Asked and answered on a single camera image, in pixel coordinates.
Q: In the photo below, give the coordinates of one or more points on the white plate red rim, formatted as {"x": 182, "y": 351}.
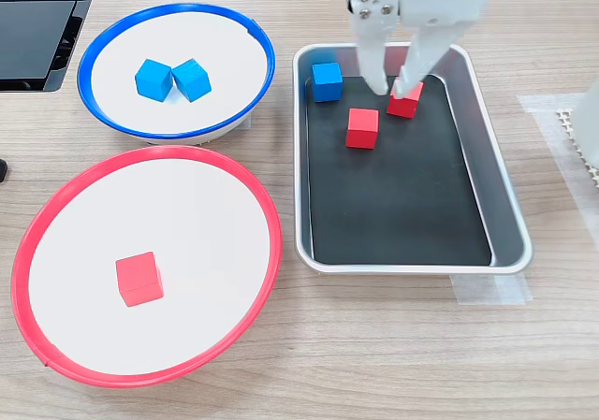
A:
{"x": 196, "y": 233}

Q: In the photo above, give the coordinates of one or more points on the blue cube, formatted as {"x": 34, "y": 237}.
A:
{"x": 326, "y": 82}
{"x": 192, "y": 79}
{"x": 153, "y": 79}

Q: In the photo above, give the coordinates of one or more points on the pale perforated base plate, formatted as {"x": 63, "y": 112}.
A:
{"x": 566, "y": 120}

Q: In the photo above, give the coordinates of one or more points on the steel tray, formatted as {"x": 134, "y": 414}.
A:
{"x": 496, "y": 214}

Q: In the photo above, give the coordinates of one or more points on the small black object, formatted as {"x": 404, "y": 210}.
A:
{"x": 3, "y": 169}

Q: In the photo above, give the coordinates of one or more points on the clear tape strip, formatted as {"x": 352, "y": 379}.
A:
{"x": 491, "y": 291}

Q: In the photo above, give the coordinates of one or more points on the white plate blue rim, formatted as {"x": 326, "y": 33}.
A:
{"x": 224, "y": 55}

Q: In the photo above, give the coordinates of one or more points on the black tray mat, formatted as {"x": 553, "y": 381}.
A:
{"x": 398, "y": 205}

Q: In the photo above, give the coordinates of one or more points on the red cube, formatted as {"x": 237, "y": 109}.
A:
{"x": 407, "y": 106}
{"x": 139, "y": 279}
{"x": 361, "y": 128}

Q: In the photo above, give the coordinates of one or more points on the clear plastic sheet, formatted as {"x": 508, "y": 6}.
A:
{"x": 547, "y": 125}

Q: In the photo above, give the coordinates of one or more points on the black electronic device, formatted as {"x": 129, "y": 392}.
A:
{"x": 33, "y": 41}

